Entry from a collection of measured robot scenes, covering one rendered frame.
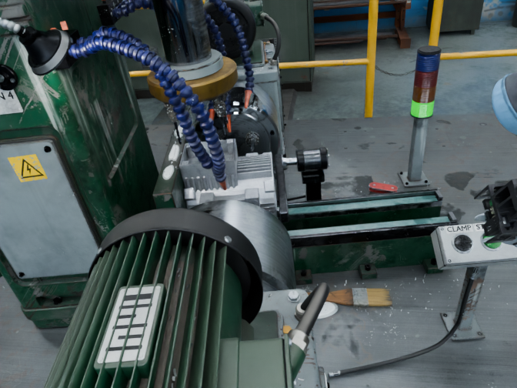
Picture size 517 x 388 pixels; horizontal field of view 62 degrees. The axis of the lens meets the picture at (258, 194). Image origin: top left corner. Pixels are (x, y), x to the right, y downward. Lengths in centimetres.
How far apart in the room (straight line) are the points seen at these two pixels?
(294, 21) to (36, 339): 332
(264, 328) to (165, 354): 23
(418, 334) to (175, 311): 73
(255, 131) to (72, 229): 53
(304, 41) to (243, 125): 287
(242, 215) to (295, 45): 334
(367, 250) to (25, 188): 76
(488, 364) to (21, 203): 96
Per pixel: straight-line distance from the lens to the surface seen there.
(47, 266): 102
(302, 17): 394
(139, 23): 430
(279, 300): 59
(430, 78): 127
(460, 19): 559
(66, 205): 89
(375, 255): 110
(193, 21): 83
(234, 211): 75
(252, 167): 96
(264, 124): 117
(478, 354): 103
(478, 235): 85
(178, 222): 41
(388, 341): 100
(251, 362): 36
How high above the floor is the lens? 161
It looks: 35 degrees down
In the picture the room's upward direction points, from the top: 8 degrees counter-clockwise
